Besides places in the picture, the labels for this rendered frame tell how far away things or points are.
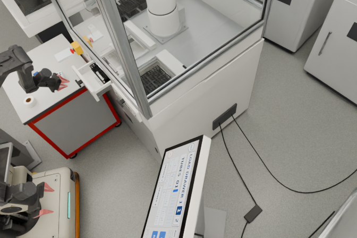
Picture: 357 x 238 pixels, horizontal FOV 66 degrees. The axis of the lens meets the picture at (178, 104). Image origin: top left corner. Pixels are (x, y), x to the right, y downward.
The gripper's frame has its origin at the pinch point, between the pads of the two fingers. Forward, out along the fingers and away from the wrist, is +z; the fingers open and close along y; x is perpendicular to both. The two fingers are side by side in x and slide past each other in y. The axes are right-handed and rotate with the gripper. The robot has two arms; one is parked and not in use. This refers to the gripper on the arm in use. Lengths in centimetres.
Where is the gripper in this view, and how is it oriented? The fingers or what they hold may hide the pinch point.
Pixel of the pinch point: (67, 83)
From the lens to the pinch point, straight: 179.8
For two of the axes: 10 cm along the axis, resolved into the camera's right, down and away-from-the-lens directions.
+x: -6.4, -6.2, 4.6
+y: 4.9, -7.9, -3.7
